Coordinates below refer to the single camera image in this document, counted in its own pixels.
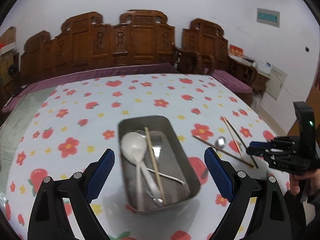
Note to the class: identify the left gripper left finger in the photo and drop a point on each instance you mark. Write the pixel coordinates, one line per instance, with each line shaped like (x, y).
(97, 173)

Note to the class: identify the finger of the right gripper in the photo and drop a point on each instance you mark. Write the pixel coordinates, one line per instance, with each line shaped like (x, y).
(257, 144)
(257, 151)

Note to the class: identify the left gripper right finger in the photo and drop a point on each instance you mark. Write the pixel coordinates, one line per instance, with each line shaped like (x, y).
(219, 173)

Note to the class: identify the dark brown chopstick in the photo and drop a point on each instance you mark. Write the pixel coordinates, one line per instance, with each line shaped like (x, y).
(241, 140)
(223, 151)

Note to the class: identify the light wooden chopstick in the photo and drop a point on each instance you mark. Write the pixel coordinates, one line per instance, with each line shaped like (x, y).
(155, 167)
(235, 142)

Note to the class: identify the white plastic fork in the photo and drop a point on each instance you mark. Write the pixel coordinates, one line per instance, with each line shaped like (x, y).
(168, 176)

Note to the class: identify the large steel spoon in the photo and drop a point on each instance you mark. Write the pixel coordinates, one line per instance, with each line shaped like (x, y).
(142, 134)

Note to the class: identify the small steel spoon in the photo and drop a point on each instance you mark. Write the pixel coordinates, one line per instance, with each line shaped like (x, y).
(219, 144)

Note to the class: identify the strawberry flower tablecloth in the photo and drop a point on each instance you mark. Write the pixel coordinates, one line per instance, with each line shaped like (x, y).
(72, 125)

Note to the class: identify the white plastic spoon in tray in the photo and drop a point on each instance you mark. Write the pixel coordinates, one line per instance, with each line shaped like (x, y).
(152, 185)

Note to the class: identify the steel tray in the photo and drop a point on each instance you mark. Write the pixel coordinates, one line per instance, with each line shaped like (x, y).
(173, 161)

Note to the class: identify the purple armchair cushion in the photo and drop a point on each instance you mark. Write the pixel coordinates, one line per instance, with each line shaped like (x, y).
(231, 82)

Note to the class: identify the wooden side table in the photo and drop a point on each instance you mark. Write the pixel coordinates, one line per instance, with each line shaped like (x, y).
(248, 74)

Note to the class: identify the steel fork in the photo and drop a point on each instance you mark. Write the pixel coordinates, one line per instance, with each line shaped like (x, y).
(157, 145)

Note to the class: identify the white router box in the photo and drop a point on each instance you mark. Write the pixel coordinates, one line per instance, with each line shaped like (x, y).
(264, 66)

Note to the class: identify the red calendar card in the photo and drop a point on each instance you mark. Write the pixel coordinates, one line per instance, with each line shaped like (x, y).
(235, 51)

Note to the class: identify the carved wooden armchair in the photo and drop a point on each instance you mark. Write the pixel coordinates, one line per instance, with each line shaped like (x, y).
(206, 49)

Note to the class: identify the purple bench cushion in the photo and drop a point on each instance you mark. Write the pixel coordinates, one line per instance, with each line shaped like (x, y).
(161, 68)

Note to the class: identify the carved wooden sofa bench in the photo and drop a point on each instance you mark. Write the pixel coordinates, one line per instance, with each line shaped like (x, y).
(87, 43)

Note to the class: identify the white wall cabinet panel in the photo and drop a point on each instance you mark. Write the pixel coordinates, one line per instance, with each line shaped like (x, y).
(276, 82)

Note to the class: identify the wall electrical panel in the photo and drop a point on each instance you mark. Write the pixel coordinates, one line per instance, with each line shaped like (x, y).
(268, 17)

